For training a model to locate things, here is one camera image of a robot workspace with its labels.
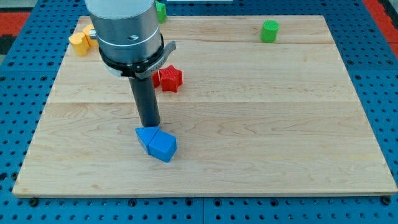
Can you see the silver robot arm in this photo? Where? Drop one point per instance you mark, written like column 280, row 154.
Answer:
column 128, row 33

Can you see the red star block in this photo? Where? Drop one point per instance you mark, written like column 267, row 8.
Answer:
column 170, row 78

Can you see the blue cube block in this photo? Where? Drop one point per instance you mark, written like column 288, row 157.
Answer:
column 163, row 146

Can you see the red block behind tool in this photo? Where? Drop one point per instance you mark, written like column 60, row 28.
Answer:
column 156, row 79

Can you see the blue triangle block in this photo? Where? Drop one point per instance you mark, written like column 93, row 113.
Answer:
column 145, row 135

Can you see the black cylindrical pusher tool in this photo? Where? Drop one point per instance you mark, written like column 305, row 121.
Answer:
column 144, row 95

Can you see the wooden board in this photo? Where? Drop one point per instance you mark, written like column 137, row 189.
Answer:
column 251, row 120

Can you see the black clamp with lever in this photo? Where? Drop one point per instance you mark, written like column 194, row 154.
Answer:
column 132, row 61

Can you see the green cylinder block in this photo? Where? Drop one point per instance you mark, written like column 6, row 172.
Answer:
column 269, row 31

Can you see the green block at top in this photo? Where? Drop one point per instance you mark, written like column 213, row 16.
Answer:
column 161, row 11

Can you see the yellow block behind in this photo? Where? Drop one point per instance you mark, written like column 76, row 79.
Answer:
column 88, row 30

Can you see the yellow heart block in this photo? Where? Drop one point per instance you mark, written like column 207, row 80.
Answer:
column 79, row 43

